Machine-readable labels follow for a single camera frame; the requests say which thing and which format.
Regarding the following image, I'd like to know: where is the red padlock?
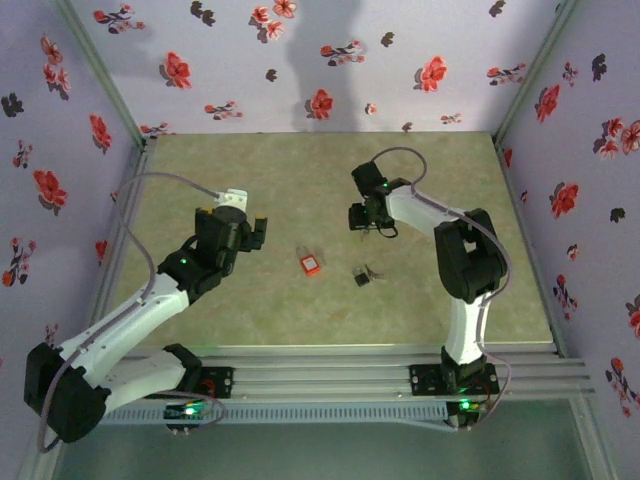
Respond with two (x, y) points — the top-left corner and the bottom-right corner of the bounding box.
(295, 244), (322, 278)

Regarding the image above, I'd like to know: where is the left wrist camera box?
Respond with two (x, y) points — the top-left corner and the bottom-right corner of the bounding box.
(214, 188), (250, 214)

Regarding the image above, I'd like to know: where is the aluminium side rail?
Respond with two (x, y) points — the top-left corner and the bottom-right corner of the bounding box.
(492, 137), (571, 359)
(82, 142), (157, 364)

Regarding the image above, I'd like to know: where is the left black mount plate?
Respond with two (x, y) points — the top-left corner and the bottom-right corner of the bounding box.
(189, 366), (235, 401)

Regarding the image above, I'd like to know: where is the black mount plate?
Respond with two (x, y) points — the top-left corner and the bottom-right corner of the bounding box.
(408, 363), (500, 398)
(189, 366), (235, 401)

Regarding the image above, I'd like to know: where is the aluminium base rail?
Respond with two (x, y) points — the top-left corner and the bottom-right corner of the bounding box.
(44, 343), (597, 402)

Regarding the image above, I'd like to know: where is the aluminium corner post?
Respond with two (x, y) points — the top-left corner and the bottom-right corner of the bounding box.
(492, 0), (584, 146)
(52, 0), (157, 151)

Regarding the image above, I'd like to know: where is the right black mount plate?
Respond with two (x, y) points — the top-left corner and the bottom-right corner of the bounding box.
(408, 363), (500, 398)

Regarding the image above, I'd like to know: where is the grey slotted cable duct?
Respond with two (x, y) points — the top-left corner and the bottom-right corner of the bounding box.
(67, 403), (449, 426)

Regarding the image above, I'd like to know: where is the aluminium frame leg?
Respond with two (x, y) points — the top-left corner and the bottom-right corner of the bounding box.
(17, 439), (66, 480)
(569, 394), (619, 480)

